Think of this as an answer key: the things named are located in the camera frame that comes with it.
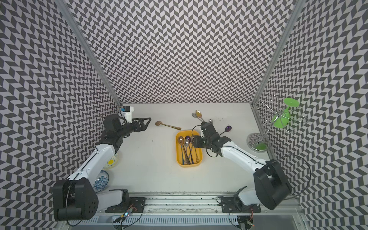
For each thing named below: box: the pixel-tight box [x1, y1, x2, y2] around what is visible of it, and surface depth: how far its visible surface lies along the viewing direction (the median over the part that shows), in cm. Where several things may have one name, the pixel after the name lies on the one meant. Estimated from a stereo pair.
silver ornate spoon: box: [184, 138, 190, 165], surface depth 97 cm
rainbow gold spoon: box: [195, 109, 206, 123], surface depth 114 cm
